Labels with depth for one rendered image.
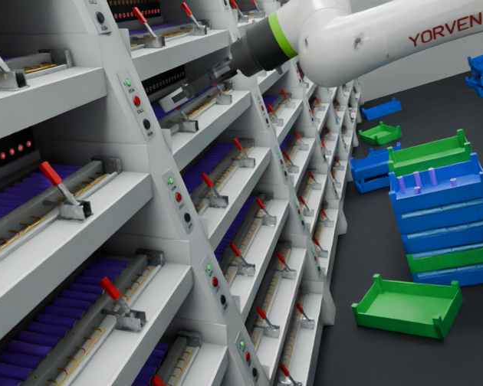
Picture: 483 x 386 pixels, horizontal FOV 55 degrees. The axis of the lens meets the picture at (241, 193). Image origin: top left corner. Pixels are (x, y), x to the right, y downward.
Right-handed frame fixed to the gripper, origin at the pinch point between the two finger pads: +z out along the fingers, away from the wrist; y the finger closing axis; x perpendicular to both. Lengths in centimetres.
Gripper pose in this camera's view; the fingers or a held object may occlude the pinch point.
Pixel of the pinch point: (176, 98)
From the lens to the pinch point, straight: 103.7
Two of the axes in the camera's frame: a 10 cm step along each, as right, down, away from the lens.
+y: 2.6, -4.0, 8.8
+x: -4.9, -8.4, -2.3
